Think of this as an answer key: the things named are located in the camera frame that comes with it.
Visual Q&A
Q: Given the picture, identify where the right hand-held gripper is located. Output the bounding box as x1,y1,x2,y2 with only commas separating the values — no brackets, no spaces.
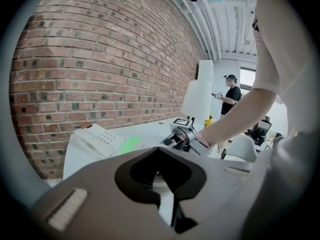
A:
159,117,215,158

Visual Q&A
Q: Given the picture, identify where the yellow drink container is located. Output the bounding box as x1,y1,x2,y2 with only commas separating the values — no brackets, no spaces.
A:
203,113,215,129

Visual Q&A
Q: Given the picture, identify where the green cloth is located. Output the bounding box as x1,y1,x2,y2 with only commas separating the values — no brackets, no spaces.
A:
119,136,143,156

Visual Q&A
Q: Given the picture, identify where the person's right forearm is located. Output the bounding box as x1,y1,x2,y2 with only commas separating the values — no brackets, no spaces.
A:
196,87,279,150

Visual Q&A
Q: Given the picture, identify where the white chair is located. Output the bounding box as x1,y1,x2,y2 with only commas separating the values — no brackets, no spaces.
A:
224,134,258,163

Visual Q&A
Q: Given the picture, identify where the black office chair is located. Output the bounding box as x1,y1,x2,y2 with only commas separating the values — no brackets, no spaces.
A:
249,115,273,146

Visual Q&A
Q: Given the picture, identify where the white cabinet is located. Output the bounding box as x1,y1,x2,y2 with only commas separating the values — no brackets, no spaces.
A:
196,59,215,83

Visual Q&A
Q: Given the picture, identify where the window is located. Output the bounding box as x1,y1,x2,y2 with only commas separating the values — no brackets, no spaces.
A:
239,67,257,90

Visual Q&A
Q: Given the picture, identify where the white desk telephone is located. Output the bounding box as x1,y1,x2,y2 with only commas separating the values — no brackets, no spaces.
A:
73,123,126,160

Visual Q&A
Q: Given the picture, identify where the person's white shirt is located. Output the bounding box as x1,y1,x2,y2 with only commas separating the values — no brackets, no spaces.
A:
239,0,313,140

